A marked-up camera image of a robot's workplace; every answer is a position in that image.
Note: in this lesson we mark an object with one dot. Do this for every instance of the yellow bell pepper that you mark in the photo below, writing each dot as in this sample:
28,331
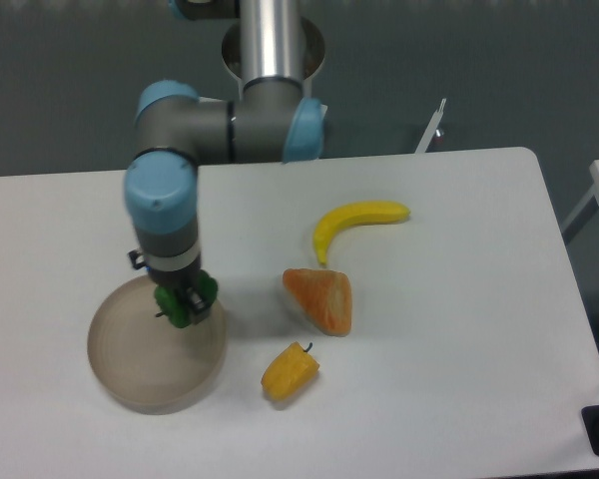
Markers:
289,372

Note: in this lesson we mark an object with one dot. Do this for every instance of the beige round plate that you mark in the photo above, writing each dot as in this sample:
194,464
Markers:
143,361

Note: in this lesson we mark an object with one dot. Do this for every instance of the orange papaya slice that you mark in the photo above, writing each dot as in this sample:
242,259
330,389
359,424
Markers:
325,297

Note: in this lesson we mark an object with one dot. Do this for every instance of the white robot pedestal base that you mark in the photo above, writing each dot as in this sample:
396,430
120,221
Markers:
313,57

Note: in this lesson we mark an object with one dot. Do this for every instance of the green bell pepper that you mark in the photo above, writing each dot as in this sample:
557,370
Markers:
176,313

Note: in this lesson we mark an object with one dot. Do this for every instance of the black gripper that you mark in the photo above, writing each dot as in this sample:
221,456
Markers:
176,269

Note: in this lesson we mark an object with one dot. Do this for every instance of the yellow banana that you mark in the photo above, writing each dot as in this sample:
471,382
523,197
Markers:
352,215

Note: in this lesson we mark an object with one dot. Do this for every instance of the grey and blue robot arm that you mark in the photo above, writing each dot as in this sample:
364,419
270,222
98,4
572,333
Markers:
273,120

